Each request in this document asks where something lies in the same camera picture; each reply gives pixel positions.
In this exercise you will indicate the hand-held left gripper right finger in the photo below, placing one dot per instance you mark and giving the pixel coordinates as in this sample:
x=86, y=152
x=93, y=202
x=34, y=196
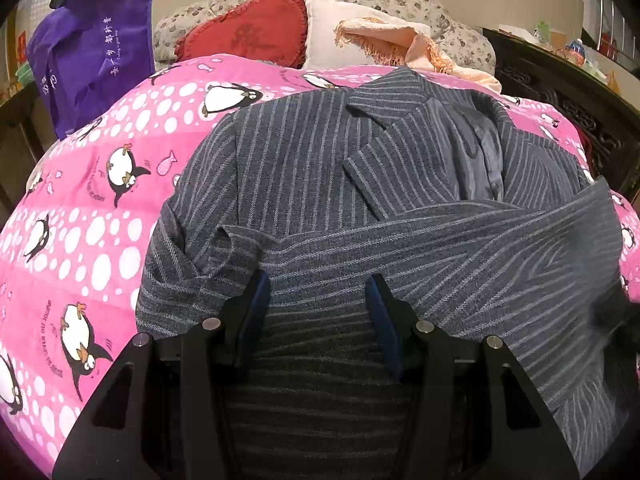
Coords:
x=385, y=326

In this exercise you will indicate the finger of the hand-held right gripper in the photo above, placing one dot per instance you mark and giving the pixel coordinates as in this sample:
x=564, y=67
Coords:
x=622, y=317

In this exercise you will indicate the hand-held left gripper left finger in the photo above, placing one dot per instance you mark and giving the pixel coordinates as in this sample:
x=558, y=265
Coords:
x=255, y=321

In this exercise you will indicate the grey striped suit jacket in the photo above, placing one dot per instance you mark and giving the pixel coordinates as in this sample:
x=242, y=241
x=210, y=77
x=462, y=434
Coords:
x=300, y=170

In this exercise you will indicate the pink penguin print blanket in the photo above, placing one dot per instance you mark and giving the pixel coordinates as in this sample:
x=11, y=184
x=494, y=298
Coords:
x=100, y=240

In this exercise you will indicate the dark carved wooden cabinet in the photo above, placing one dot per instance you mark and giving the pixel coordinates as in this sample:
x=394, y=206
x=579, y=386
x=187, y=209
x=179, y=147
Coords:
x=575, y=110

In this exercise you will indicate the pile of boxes and bottles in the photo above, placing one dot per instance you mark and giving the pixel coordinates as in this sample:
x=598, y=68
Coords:
x=575, y=52

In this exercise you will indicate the peach fringed towel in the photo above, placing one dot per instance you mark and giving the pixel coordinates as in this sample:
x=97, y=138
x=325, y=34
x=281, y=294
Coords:
x=425, y=50

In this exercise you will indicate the red heart-shaped pillow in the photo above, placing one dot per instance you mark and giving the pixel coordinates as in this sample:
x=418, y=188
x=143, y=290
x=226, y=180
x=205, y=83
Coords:
x=250, y=30

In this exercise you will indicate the white pillow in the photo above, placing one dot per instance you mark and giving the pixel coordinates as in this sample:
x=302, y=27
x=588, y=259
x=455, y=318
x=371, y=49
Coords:
x=325, y=30

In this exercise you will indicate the purple tote bag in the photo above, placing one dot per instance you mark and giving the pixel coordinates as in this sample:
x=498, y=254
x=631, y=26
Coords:
x=90, y=60

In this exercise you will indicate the dark wooden desk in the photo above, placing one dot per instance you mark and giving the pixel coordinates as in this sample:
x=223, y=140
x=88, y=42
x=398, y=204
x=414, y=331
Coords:
x=20, y=120

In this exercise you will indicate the green plastic basket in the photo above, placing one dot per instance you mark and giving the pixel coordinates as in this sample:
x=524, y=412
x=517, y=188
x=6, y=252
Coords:
x=26, y=74

